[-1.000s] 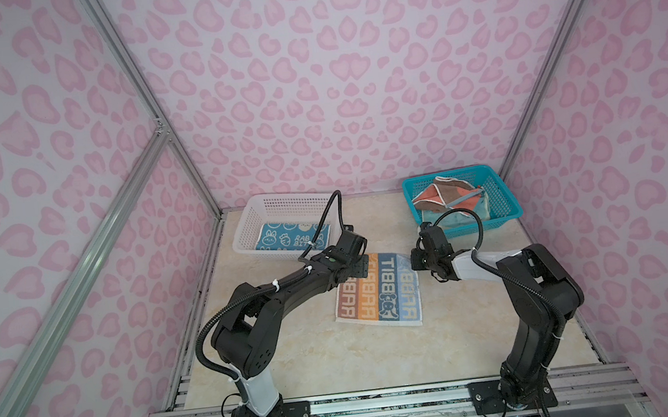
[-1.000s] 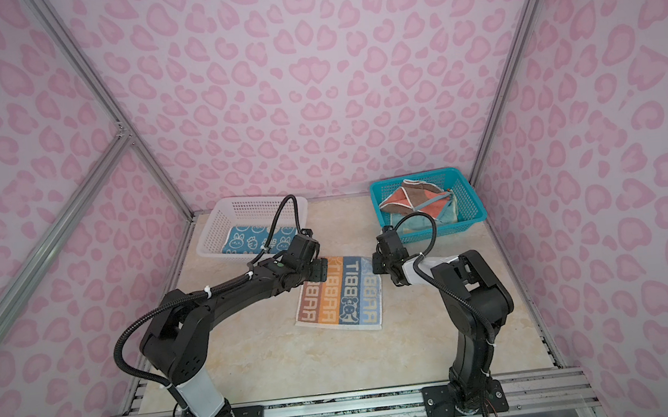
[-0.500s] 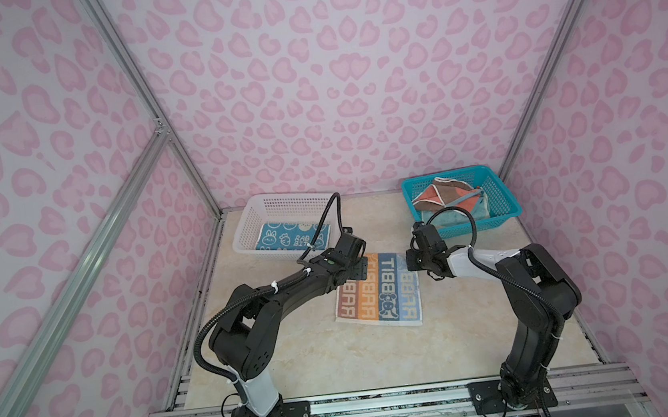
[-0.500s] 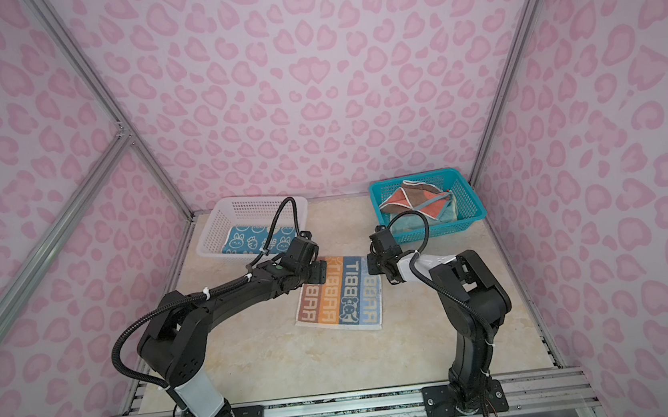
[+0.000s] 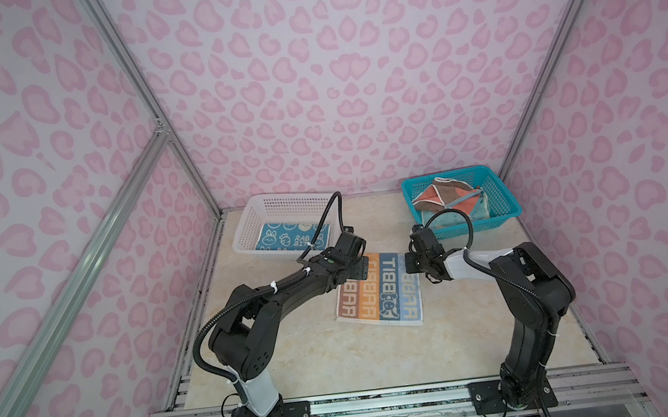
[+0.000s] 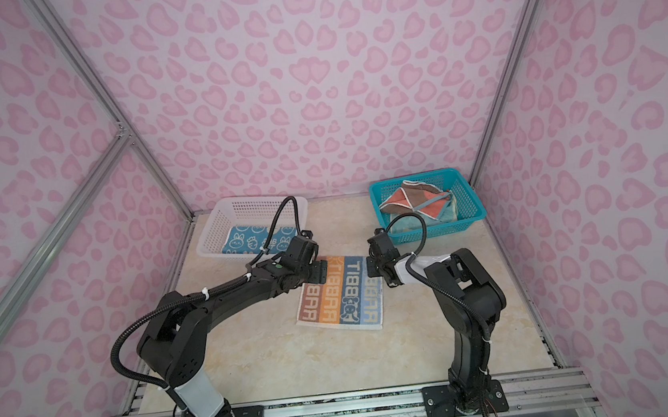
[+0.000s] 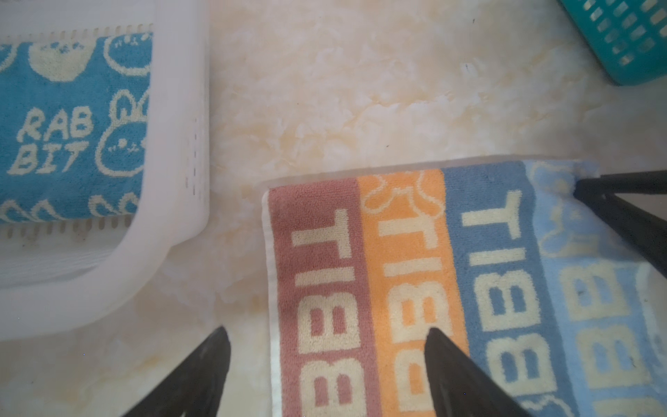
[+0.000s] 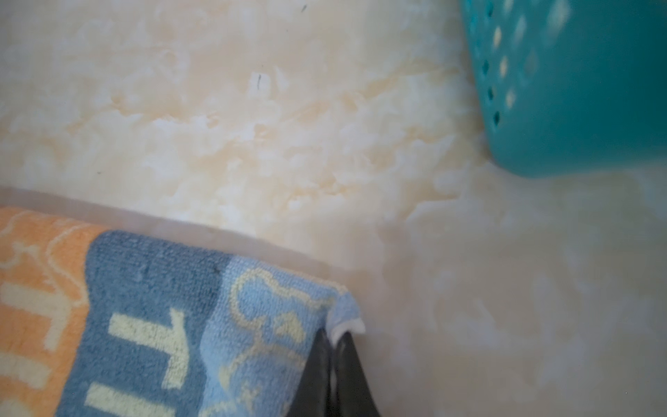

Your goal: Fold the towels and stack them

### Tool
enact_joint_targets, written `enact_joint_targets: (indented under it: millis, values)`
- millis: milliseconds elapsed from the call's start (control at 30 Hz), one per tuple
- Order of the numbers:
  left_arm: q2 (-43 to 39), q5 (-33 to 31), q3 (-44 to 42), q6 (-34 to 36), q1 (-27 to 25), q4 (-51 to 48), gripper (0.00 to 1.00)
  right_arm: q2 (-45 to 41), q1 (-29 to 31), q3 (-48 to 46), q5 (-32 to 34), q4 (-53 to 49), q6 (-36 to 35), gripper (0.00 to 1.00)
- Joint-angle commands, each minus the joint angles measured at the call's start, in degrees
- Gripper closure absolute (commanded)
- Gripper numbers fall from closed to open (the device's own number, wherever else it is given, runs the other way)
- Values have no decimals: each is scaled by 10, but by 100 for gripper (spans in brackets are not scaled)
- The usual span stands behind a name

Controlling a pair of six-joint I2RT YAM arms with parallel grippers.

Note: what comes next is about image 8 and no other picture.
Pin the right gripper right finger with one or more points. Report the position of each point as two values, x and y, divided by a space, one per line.
352 395

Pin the teal plastic basket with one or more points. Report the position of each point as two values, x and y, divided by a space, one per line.
568 86

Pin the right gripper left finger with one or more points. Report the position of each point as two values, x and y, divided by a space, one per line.
312 398

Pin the striped rabbit letter towel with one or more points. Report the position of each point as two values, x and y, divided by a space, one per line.
100 322

